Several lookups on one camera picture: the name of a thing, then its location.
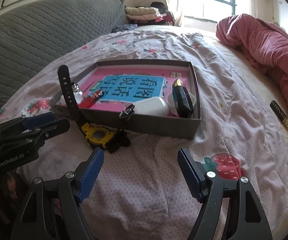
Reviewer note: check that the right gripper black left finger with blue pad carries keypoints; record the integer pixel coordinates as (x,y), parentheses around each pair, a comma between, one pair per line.
(52,209)

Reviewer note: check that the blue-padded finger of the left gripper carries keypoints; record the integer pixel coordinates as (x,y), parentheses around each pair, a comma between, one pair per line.
(38,121)

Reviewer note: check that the red black lighter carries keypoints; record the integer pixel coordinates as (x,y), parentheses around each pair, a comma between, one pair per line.
(90,100)

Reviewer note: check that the black hair claw clip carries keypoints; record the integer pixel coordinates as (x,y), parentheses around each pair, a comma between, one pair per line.
(120,139)

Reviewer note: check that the white earbuds case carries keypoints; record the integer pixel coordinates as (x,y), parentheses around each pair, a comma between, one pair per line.
(154,106)

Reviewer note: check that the black faceted perfume bottle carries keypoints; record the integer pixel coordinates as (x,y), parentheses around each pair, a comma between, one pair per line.
(182,100)

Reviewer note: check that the person's left hand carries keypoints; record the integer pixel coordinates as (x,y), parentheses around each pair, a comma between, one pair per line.
(7,194)

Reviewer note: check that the small silver glass bottle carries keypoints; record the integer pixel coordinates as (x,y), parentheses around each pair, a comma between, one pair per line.
(76,89)

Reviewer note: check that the grey quilted headboard cover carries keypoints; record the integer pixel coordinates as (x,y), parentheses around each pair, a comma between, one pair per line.
(36,34)

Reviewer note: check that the pink blue picture book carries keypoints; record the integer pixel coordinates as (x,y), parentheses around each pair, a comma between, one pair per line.
(126,85)

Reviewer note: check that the black gold label box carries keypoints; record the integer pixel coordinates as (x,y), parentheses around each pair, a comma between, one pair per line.
(279,113)

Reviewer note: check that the grey cardboard box tray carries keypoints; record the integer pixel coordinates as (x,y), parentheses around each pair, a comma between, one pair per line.
(169,126)

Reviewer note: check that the white plastic jar lid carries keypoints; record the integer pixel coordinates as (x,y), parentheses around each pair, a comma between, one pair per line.
(171,104)

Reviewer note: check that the folded clothes pile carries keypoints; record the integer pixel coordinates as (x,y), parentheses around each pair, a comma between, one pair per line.
(155,14)

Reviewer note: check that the pink blanket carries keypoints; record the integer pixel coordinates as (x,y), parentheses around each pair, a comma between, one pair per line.
(264,45)

